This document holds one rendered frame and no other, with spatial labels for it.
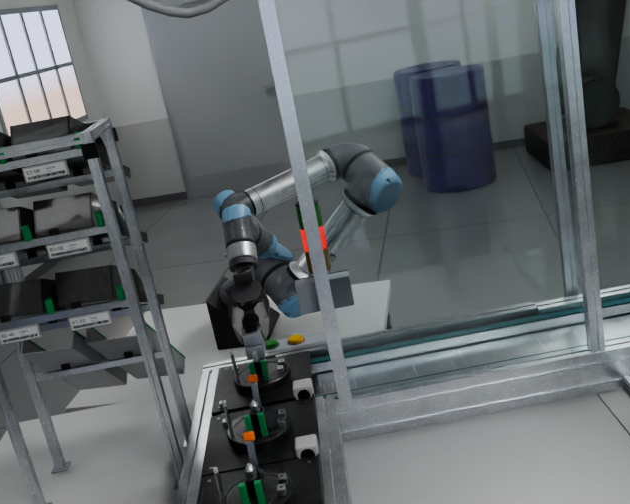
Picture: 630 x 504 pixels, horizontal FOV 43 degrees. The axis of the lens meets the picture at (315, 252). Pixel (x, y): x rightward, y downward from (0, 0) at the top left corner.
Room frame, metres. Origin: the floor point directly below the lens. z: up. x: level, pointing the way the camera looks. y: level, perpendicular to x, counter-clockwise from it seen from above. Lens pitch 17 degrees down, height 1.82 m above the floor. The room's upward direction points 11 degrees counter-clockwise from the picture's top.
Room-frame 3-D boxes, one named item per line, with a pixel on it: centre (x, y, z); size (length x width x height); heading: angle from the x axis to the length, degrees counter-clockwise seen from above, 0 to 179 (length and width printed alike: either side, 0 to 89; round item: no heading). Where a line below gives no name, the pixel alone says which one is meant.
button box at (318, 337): (1.99, 0.10, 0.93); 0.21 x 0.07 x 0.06; 89
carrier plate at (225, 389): (1.78, 0.19, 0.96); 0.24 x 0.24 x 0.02; 89
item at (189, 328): (2.34, 0.27, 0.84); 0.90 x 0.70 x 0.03; 79
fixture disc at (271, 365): (1.78, 0.19, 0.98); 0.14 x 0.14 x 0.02
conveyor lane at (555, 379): (1.75, -0.11, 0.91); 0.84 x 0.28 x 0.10; 89
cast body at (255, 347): (1.77, 0.19, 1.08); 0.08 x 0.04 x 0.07; 179
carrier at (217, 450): (1.52, 0.19, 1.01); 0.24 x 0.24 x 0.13; 89
